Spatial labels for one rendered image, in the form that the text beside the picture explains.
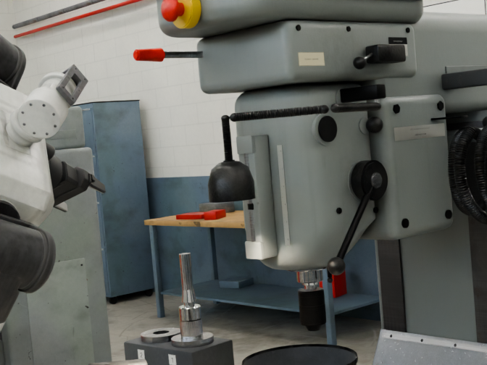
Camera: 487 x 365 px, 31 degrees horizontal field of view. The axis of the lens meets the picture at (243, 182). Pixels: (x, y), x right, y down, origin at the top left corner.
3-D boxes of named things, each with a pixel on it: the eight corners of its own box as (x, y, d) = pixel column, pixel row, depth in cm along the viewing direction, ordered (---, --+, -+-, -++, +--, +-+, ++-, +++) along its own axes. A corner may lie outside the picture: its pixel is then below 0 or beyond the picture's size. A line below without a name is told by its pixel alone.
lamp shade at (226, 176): (204, 203, 135) (200, 163, 134) (215, 199, 142) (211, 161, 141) (250, 200, 133) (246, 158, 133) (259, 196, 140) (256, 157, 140)
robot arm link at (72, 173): (47, 219, 196) (11, 198, 187) (43, 182, 201) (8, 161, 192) (94, 195, 192) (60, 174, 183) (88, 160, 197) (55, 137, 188)
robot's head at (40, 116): (0, 127, 135) (35, 90, 132) (21, 98, 144) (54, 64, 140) (34, 155, 137) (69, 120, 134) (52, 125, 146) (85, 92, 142)
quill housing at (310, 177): (315, 276, 146) (298, 82, 144) (233, 269, 161) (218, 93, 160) (389, 258, 158) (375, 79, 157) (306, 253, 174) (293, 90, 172)
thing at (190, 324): (191, 332, 191) (189, 307, 190) (207, 334, 187) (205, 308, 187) (176, 337, 187) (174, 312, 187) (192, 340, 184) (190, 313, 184)
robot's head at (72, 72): (17, 104, 137) (53, 79, 134) (34, 81, 144) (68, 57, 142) (44, 134, 139) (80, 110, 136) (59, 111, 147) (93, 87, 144)
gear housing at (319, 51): (292, 81, 140) (287, 17, 140) (196, 95, 159) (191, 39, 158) (422, 77, 162) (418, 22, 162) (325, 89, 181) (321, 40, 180)
